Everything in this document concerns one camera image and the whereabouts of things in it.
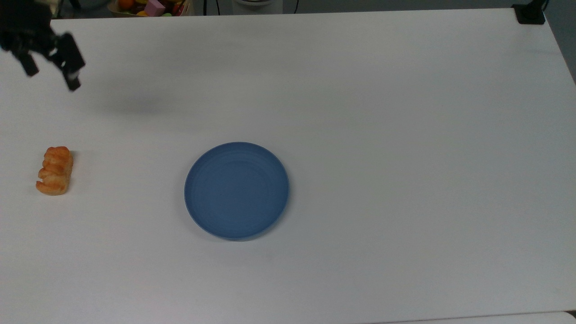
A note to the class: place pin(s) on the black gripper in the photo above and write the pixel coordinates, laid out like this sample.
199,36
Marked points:
24,27

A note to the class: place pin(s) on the orange twisted bread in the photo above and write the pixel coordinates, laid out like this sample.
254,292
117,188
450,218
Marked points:
55,171

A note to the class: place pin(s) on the orange toy fruit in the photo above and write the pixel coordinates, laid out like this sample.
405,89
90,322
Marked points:
126,4

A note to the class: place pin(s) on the pink toy block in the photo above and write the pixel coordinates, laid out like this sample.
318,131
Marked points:
155,7

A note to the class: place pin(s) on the basket of toy food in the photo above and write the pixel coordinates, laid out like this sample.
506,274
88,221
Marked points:
175,8

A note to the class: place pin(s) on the blue round plate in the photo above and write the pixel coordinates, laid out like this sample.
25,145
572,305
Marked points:
236,191

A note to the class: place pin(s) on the black stand base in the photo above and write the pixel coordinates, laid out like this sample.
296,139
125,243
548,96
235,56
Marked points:
530,13

